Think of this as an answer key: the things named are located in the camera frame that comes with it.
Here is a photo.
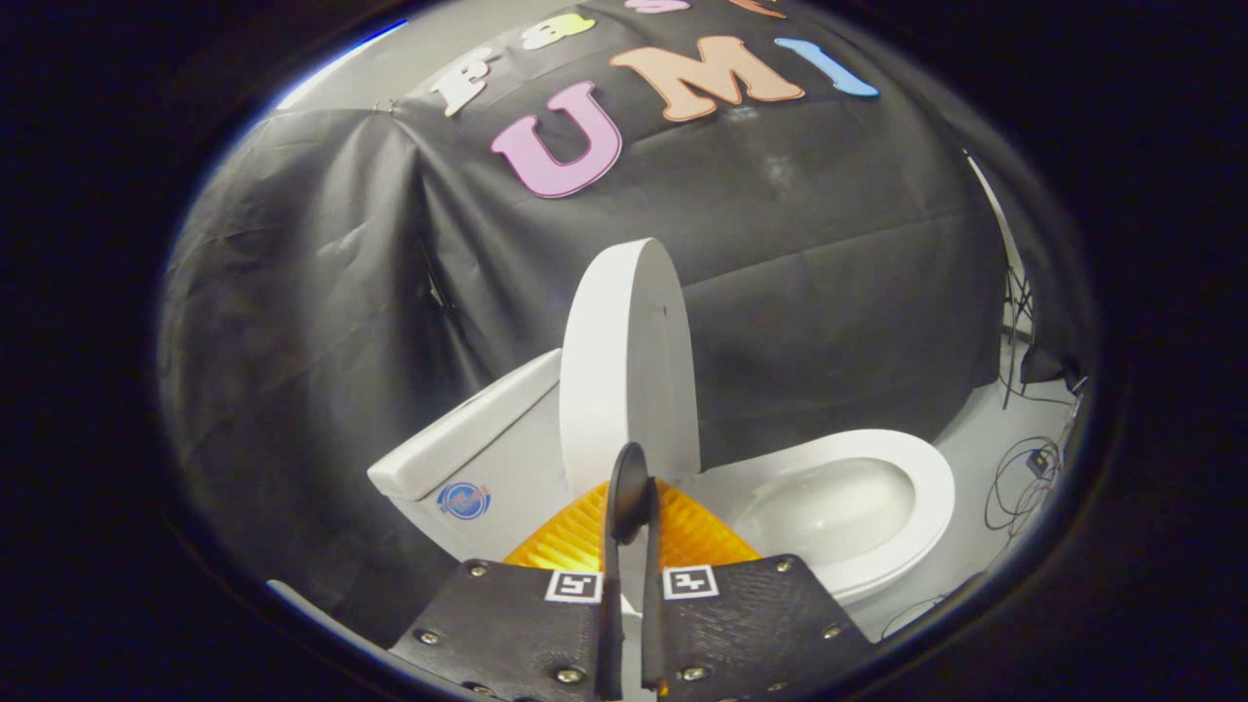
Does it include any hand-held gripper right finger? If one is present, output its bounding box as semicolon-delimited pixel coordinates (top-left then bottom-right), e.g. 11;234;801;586
639;478;874;701

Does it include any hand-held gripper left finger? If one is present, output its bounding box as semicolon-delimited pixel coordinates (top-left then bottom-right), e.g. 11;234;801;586
390;478;625;701

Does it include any black lid lift handle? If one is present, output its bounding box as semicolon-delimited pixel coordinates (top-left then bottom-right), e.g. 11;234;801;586
606;442;652;547

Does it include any white toilet lid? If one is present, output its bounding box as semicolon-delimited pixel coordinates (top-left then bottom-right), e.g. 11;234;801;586
560;237;701;498

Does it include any white toilet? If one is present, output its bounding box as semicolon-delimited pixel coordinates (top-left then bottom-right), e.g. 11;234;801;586
368;349;956;610

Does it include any white toilet tank cover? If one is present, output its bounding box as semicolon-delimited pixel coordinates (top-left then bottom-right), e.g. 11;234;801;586
368;349;565;501

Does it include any black backdrop cloth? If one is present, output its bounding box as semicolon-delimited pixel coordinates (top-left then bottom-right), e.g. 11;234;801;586
156;0;1093;644

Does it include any black cable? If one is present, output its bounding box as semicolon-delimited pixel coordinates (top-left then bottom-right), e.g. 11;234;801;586
985;437;1066;537

